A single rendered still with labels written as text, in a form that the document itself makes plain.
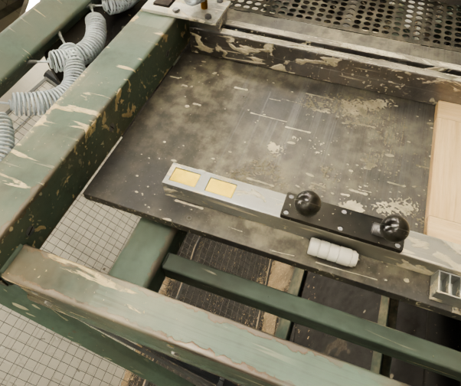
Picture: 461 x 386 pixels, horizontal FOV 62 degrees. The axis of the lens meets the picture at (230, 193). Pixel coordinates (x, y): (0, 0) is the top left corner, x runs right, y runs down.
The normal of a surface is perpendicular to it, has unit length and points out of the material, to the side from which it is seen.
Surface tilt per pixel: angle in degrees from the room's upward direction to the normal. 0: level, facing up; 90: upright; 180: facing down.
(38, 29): 90
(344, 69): 90
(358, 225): 54
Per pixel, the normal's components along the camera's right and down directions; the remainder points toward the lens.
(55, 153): -0.01, -0.58
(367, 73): -0.35, 0.77
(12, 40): 0.55, -0.30
